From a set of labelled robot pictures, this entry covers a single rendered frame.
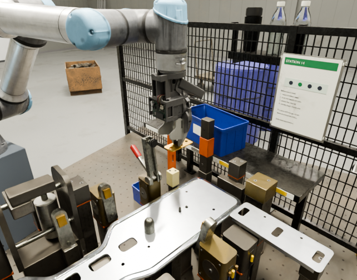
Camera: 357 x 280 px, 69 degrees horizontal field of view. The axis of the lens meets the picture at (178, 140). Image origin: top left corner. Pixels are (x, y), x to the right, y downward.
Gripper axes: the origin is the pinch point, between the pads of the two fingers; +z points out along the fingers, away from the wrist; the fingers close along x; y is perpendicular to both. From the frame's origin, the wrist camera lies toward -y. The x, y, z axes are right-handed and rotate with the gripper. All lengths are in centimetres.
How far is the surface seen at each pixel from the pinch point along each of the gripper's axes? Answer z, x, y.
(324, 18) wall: -1, -278, -849
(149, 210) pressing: 26.6, -6.9, 6.8
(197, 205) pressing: 26.7, 2.1, -6.8
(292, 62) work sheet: -15, 4, -55
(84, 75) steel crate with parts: 90, -471, -180
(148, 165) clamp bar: 14.4, -13.8, 1.1
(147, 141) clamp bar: 6.7, -15.8, -0.3
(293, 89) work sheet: -5, 7, -55
